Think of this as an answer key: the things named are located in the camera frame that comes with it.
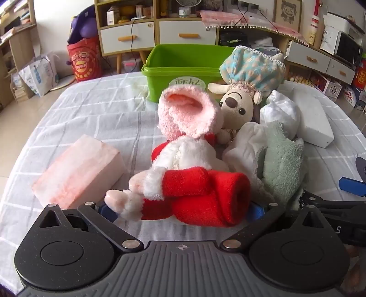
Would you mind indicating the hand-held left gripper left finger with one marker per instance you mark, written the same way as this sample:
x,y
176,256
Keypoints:
x,y
107,213

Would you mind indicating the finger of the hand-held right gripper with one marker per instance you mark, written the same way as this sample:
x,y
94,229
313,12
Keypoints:
x,y
353,186
337,206

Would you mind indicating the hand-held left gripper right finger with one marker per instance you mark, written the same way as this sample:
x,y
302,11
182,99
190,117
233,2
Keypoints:
x,y
256,213

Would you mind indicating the pink sponge block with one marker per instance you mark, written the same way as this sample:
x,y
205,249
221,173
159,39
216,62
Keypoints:
x,y
77,171

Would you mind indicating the pale green towel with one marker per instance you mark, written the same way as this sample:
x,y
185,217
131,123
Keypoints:
x,y
281,162

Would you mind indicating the red santa plush doll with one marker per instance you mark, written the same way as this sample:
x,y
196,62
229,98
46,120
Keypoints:
x,y
200,194

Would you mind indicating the white cloth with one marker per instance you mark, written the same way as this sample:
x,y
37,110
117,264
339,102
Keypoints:
x,y
246,142

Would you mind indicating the white foam block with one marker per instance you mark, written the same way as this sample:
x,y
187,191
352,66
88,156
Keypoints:
x,y
311,120

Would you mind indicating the pink fuzzy plush cloth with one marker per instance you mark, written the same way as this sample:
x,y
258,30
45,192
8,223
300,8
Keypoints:
x,y
185,117

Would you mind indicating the beige plush doll floral dress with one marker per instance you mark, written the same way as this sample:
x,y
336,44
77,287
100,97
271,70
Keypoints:
x,y
251,71

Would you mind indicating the green plastic bin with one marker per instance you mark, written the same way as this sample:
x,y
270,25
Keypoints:
x,y
183,57

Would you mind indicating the grey checked bedsheet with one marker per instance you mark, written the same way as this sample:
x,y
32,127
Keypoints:
x,y
85,114

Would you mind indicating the printed cardboard box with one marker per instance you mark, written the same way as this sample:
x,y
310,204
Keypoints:
x,y
328,87

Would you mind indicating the yellow egg tray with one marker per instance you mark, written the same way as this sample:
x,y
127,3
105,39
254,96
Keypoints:
x,y
300,80

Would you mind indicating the low white drawer unit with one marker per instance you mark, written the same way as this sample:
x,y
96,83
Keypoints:
x,y
311,58

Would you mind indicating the clear box pink lid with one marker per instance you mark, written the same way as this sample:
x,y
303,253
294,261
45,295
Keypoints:
x,y
130,67

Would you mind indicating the red snack bucket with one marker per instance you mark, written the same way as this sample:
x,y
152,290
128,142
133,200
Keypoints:
x,y
83,62

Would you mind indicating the white paper bag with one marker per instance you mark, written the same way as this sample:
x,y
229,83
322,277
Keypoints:
x,y
40,74

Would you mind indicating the black bag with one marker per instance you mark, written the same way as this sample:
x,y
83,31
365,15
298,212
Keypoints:
x,y
231,38

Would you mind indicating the framed cartoon picture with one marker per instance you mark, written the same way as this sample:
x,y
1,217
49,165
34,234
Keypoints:
x,y
287,14

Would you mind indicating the wooden bookshelf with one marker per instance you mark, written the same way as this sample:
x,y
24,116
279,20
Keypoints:
x,y
23,42

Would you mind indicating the purple plush toy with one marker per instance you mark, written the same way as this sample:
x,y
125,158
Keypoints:
x,y
83,22

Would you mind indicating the plain white drawer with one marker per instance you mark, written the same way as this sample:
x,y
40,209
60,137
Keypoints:
x,y
171,28

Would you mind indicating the small cardboard box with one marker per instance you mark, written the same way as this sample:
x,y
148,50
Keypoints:
x,y
113,15

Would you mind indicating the white flat device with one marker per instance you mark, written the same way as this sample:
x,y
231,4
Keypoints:
x,y
143,18

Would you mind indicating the pink tablecloth with pompoms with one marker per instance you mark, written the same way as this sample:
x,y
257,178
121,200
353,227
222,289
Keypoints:
x,y
223,17

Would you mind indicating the wooden cabinet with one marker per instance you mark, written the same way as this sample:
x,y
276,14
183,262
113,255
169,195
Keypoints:
x,y
155,17

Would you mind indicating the white jar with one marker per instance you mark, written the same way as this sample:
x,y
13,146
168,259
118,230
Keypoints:
x,y
184,10

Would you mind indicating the white desk fan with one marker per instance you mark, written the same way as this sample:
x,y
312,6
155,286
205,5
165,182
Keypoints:
x,y
184,2

